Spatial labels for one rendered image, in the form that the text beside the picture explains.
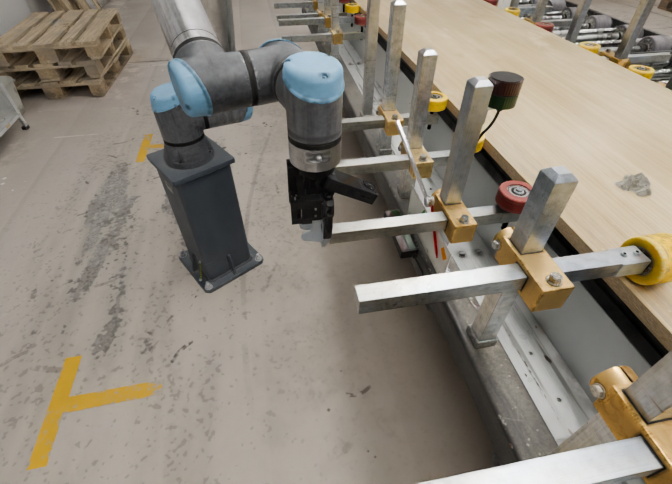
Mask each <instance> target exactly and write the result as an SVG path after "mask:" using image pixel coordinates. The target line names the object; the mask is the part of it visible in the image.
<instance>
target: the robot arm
mask: <svg viewBox="0 0 672 484"><path fill-rule="evenodd" d="M151 2H152V5H153V7H154V10H155V13H156V15H157V18H158V21H159V23H160V26H161V29H162V31H163V34H164V37H165V39H166V42H167V45H168V48H169V50H170V53H171V56H172V60H170V61H169V62H168V63H167V68H168V73H169V76H170V80H171V82H168V83H165V84H162V85H160V86H158V87H156V88H155V89H154V90H153V91H152V92H151V93H150V102H151V106H152V110H153V113H154V115H155V118H156V121H157V124H158V127H159V130H160V133H161V135H162V138H163V141H164V152H163V158H164V161H165V163H166V165H167V166H169V167H171V168H173V169H179V170H187V169H194V168H198V167H200V166H203V165H205V164H207V163H208V162H210V161H211V160H212V159H213V157H214V155H215V152H214V148H213V146H212V144H211V143H210V142H209V140H208V139H207V137H206V136H205V134H204V130H205V129H210V128H215V127H220V126H224V125H229V124H234V123H241V122H243V121H246V120H249V119H250V118H251V117H252V114H253V106H259V105H264V104H269V103H274V102H280V104H281V105H282V106H283V107H284V108H285V109H286V117H287V131H288V143H289V157H290V159H286V164H287V177H288V193H289V203H290V205H291V218H292V225H294V224H299V226H300V228H301V229H303V230H308V231H306V232H304V233H302V235H301V238H302V240H304V241H314V242H321V247H325V246H326V244H327V243H328V242H329V240H330V238H331V236H332V229H333V217H334V199H333V195H334V192H335V193H338V194H341V195H344V196H347V197H350V198H353V199H356V200H359V201H362V202H365V203H368V204H371V205H372V204H373V203H374V202H375V200H376V199H377V197H378V196H379V194H378V192H377V190H376V188H375V186H374V184H373V183H371V182H369V181H366V180H363V179H360V178H357V177H354V176H352V175H349V174H346V173H343V172H341V171H338V170H335V167H336V166H337V165H338V164H339V162H340V160H341V133H342V107H343V91H344V87H345V83H344V78H343V68H342V65H341V63H340V62H339V61H338V60H337V59H336V58H334V57H332V56H328V55H327V54H325V53H321V52H312V51H307V52H304V51H303V50H302V49H301V48H300V47H299V46H298V45H296V44H295V43H293V42H291V41H288V40H285V39H280V38H275V39H270V40H268V41H266V42H264V43H263V44H262V45H261V46H260V47H259V48H254V49H247V50H238V51H236V48H235V35H234V23H233V11H232V0H151ZM291 196H292V197H291ZM301 211H302V217H301Z"/></svg>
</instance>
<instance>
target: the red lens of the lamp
mask: <svg viewBox="0 0 672 484"><path fill-rule="evenodd" d="M491 73H493V72H491ZM491 73H490V74H489V76H488V80H489V81H490V82H491V83H492V84H493V86H494V87H493V91H492V94H495V95H500V96H515V95H518V94H519V93H520V91H521V88H522V85H523V82H524V78H523V77H522V81H521V82H517V83H505V82H500V81H497V80H494V79H493V78H491V76H490V75H491Z"/></svg>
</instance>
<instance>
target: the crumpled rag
mask: <svg viewBox="0 0 672 484"><path fill-rule="evenodd" d="M614 184H616V186H619V188H620V189H622V190H623V191H633V192H635V194H636V193H637V194H636V195H638V196H646V195H651V194H652V192H653V191H652V190H651V189H650V187H649V186H650V184H651V183H650V181H649V180H648V177H645V176H644V174H643V173H642V172H640V173H638V174H635V175H632V174H628V175H625V176H624V180H622V181H616V182H615V183H614Z"/></svg>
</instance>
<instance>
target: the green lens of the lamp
mask: <svg viewBox="0 0 672 484"><path fill-rule="evenodd" d="M518 97H519V94H518V95H517V96H515V97H508V98H507V97H498V96H494V95H492V94H491V98H490V101H489V105H488V107H490V108H493V109H498V110H509V109H512V108H514V107H515V106H516V103H517V100H518Z"/></svg>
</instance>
